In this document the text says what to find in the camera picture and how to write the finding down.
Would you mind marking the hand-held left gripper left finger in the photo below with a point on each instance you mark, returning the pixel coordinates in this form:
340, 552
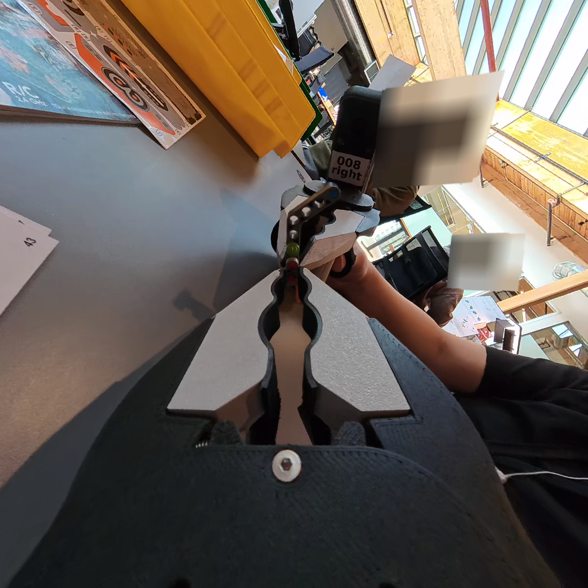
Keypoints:
220, 363

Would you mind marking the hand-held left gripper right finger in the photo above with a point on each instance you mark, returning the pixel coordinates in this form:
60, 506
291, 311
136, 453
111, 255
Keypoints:
353, 367

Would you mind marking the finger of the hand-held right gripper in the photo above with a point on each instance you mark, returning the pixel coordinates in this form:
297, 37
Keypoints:
281, 232
335, 243

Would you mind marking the green toy pin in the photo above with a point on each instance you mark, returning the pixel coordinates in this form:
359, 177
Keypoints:
292, 250

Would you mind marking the dark grey angled toy beam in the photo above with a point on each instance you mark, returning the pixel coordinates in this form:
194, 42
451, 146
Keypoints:
317, 202

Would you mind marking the person's right forearm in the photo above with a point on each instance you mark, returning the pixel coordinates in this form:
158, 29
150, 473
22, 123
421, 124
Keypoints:
427, 340

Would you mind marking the green plastic bin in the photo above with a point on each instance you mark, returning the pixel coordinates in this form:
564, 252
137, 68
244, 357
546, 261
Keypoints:
316, 115

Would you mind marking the white paper sheet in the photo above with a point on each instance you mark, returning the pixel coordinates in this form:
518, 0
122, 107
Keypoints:
390, 73

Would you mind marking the black mesh office chair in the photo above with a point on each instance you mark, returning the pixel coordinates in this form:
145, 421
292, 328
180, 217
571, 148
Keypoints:
413, 266

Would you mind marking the dark office chair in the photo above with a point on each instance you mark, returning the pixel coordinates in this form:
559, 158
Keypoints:
289, 27

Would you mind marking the yellow plastic bin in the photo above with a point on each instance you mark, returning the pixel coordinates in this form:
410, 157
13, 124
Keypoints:
220, 59

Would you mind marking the small black device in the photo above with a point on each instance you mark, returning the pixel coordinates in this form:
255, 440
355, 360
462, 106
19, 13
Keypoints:
507, 337

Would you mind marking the red ceiling pipe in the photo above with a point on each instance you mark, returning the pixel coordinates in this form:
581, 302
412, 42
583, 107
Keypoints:
488, 36

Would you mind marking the person's black shirt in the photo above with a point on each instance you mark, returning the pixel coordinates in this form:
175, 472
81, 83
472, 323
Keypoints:
542, 436

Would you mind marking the printed sticker sheet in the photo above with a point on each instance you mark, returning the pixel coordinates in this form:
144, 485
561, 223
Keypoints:
138, 92

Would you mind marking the open white instruction booklet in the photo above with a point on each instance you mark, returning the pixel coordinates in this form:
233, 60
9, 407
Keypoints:
18, 262

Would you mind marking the blue cover instruction booklet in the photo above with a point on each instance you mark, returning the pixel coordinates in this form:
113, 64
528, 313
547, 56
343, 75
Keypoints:
46, 78

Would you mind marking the shiny metal duct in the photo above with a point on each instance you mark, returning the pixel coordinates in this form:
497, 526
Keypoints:
569, 271

